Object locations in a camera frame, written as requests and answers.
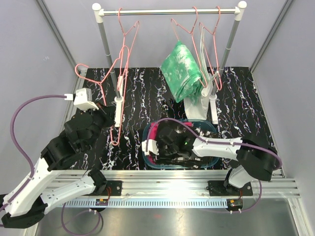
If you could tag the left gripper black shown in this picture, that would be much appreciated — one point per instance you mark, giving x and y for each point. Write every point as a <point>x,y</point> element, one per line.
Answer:
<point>108,113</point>

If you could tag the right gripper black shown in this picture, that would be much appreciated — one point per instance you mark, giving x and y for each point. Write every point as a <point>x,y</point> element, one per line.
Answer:
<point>159,144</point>

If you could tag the black white patterned trousers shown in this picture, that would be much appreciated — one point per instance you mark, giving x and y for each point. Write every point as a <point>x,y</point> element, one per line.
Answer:
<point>191,137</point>

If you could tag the green white tie-dye trousers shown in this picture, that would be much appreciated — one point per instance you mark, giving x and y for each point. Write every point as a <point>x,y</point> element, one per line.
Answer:
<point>182,74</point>

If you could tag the magenta pink trousers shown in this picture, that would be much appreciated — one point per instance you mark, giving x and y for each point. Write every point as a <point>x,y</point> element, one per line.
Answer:
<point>166,145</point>

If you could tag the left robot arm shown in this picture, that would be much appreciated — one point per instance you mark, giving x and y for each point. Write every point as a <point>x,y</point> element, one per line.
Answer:
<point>26,208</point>

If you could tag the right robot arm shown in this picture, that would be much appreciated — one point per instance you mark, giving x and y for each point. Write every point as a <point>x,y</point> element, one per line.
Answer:
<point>256,160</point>

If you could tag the blue transparent plastic bin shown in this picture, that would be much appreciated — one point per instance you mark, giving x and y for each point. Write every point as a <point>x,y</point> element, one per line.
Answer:
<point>200,127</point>

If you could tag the black marble pattern mat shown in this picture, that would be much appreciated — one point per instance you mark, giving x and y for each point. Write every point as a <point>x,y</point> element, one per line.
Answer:
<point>148,99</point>

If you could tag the white grey clothes rack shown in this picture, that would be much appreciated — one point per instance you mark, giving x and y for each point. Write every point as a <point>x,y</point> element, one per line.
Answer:
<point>99,13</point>

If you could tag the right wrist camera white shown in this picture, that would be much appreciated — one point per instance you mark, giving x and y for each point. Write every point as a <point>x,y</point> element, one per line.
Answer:
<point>150,146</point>

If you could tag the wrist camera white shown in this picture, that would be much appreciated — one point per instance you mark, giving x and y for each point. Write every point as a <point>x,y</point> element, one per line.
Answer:
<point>150,146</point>
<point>82,99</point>

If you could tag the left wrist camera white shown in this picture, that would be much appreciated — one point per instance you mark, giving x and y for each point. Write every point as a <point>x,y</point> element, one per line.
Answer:
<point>82,99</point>

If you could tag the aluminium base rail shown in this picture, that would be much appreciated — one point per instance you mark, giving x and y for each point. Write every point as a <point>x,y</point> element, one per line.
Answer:
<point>181,189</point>

